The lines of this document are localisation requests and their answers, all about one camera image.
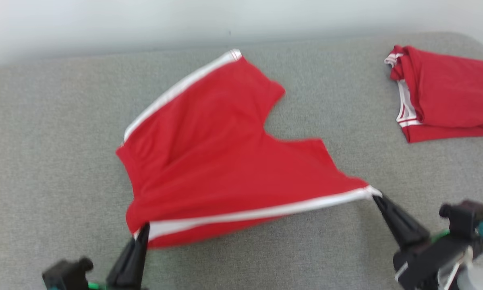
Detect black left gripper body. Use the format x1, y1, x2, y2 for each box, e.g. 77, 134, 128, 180
88, 283, 147, 290

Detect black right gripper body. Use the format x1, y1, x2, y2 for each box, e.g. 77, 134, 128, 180
393, 234, 483, 290

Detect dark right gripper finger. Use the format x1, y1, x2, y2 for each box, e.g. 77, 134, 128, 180
372, 196, 416, 249
376, 194, 429, 244

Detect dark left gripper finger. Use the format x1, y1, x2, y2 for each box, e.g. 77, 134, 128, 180
106, 234, 142, 289
129, 223, 150, 289

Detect red shorts white side stripes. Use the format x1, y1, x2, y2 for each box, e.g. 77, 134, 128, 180
116, 48, 383, 249

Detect red basketball jersey white trim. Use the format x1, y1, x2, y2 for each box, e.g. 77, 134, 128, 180
384, 45, 483, 144

